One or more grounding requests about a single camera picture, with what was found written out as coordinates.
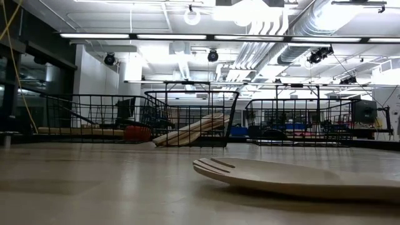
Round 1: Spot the wooden spoon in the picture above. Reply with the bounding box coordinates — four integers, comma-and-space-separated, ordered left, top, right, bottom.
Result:
152, 118, 231, 148

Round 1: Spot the red handled utensil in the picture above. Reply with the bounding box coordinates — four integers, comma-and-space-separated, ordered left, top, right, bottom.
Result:
37, 125, 153, 142

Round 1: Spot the wooden spork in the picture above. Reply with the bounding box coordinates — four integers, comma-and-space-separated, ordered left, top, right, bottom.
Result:
192, 157, 400, 204

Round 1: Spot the blue storage bin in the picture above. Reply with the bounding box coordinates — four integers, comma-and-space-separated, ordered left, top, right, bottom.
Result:
229, 126, 249, 137

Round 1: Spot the black computer monitor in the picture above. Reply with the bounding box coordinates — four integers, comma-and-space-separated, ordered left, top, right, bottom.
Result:
352, 99, 393, 132
116, 98, 136, 120

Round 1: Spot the black overhead light bar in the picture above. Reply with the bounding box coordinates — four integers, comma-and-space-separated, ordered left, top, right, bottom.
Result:
59, 32, 400, 44

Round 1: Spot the black office chair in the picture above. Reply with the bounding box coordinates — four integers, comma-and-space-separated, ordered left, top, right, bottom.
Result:
261, 128, 290, 140

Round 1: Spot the round white ceiling lamp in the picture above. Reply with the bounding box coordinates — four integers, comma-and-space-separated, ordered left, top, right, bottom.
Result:
183, 9, 201, 26

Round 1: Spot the white cabinet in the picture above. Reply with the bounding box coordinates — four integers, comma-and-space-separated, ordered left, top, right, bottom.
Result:
371, 86, 400, 141

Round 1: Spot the black wire basket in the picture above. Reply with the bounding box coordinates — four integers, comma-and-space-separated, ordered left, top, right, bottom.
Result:
40, 94, 163, 144
245, 98, 360, 147
144, 90, 241, 148

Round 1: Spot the black background rig frame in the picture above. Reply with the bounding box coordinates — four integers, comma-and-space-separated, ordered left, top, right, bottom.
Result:
123, 79, 400, 104

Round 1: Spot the black aluminium table frame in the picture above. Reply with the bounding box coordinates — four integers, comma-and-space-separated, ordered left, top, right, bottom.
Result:
0, 131, 400, 151

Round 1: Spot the yellow extension cable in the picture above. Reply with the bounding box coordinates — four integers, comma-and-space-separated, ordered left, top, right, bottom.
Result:
0, 0, 40, 134

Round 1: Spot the small grey post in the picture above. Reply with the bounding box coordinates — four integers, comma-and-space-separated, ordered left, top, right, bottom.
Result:
2, 130, 14, 150

